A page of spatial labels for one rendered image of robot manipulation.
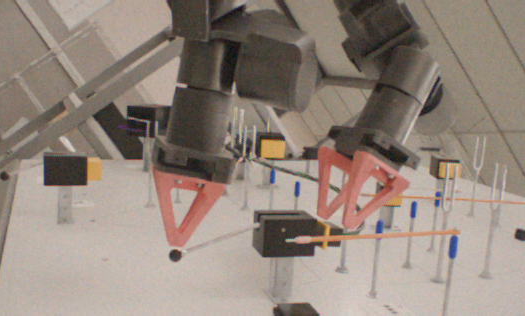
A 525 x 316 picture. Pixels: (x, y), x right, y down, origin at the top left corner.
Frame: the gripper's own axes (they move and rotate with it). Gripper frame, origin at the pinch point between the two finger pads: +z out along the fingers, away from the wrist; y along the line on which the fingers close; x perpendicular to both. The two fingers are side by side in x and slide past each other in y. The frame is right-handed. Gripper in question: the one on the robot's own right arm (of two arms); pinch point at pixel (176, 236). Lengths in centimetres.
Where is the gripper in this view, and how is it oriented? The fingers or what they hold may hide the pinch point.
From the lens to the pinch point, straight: 63.0
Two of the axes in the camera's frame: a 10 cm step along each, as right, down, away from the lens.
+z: -2.0, 9.7, 1.5
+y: -2.5, -2.0, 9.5
